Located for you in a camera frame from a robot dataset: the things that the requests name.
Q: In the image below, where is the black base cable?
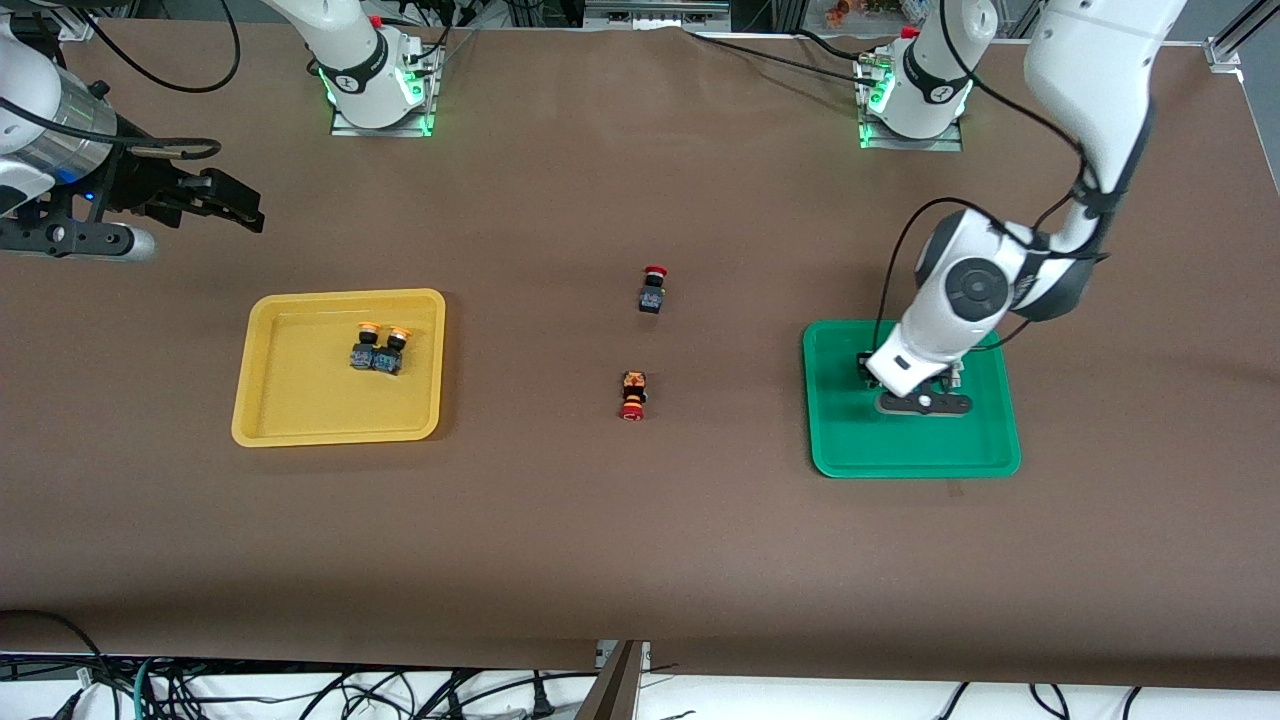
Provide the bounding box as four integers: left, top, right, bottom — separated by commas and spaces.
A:
685, 28, 886, 86

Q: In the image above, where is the dark table support post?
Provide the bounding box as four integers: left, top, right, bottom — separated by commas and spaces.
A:
575, 640, 651, 720

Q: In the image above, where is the yellow plastic tray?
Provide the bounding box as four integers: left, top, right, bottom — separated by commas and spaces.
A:
231, 288, 447, 448

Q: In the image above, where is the aluminium frame profile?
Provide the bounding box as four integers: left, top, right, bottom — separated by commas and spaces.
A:
1205, 0, 1280, 73

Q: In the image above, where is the black floor cable bundle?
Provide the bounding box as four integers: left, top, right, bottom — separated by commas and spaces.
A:
0, 608, 561, 720

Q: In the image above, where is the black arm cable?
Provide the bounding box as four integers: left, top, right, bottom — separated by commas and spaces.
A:
0, 0, 241, 161
872, 0, 1113, 353

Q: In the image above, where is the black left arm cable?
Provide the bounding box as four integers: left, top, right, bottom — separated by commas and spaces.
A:
872, 0, 1113, 353

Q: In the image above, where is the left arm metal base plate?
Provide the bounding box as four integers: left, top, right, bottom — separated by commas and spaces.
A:
857, 55, 966, 153

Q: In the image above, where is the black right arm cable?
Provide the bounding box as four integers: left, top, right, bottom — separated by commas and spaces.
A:
0, 0, 241, 161

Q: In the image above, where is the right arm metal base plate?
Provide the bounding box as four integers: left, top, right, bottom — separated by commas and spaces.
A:
330, 45, 441, 139

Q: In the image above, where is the brown table mat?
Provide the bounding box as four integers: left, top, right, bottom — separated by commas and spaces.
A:
0, 22, 1280, 691

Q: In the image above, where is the green plastic tray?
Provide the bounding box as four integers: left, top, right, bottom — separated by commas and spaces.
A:
802, 319, 1023, 479

